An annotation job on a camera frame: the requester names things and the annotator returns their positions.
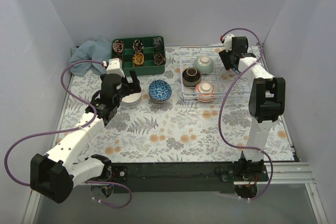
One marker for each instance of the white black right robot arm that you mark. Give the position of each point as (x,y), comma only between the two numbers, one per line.
(266,104)

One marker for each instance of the pale green bowl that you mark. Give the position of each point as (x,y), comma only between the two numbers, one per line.
(203,64)

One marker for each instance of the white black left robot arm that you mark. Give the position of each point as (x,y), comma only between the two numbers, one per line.
(56,173)

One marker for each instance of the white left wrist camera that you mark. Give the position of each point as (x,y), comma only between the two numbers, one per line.
(115,67)

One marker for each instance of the grey folded item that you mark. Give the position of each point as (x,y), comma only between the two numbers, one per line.
(158,44)

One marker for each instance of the brown floral rolled band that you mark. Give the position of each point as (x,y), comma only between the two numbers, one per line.
(159,59)

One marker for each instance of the pink black rolled band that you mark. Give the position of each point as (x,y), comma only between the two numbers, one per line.
(118,46)

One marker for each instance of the brown checker pattern bowl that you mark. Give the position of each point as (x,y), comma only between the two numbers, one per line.
(158,101)

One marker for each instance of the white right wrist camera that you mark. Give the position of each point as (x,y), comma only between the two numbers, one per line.
(227,41)

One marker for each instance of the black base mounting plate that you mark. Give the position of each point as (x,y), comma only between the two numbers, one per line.
(183,177)

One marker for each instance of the blue zigzag pattern bowl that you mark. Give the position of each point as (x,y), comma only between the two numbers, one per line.
(235,71)

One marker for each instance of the light blue denim cloth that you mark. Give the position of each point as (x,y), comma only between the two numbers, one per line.
(96,50)

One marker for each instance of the white orange ring bowl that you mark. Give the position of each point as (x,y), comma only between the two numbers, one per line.
(204,92)

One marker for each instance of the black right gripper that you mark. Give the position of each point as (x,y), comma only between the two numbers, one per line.
(226,57)

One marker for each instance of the plain white bowl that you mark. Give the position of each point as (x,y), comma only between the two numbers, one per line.
(132,99)

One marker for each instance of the yellow rolled band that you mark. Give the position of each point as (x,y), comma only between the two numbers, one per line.
(138,59)

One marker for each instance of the blue triangle pattern bowl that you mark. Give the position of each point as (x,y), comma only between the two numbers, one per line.
(160,90)

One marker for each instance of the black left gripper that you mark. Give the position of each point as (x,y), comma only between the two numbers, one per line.
(129,86)

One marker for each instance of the white wire dish rack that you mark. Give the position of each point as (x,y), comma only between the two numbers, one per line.
(220,78)

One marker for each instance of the black white rolled band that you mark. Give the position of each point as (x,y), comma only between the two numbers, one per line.
(137,46)

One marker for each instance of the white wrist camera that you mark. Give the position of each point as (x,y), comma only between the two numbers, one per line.
(227,41)
(115,67)

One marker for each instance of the green compartment organizer tray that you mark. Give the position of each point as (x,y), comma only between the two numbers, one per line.
(144,55)

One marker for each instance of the black gold bowl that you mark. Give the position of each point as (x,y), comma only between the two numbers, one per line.
(191,77)

